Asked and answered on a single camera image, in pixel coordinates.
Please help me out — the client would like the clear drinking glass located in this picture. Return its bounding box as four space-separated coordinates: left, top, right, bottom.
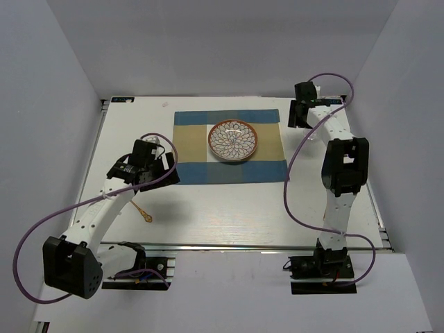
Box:
302 128 319 142

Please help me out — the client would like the blue yellow striped cloth placemat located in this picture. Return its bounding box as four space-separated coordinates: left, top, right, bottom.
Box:
173 109 287 185

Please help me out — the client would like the floral patterned ceramic plate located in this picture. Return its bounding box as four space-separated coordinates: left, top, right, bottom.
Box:
207 119 258 162

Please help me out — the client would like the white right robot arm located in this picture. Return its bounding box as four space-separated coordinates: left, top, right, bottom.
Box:
288 81 369 277

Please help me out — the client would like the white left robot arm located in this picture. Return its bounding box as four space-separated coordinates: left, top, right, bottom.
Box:
42 138 180 299

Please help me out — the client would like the blue label sticker right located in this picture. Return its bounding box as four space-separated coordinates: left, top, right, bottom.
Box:
325 99 343 105

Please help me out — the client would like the blue label sticker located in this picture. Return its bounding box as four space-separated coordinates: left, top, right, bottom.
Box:
110 96 135 103
325 99 343 105

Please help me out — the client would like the gold fork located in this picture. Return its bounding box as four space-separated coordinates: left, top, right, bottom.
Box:
131 200 153 223

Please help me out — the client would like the blue label sticker left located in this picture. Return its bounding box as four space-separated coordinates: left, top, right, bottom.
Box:
110 96 135 103

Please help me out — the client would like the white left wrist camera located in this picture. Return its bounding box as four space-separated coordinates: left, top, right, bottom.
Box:
143 135 160 145

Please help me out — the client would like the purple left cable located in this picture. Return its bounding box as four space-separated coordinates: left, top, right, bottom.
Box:
12 133 180 305

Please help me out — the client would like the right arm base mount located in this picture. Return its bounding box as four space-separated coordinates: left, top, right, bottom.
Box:
282 256 357 296

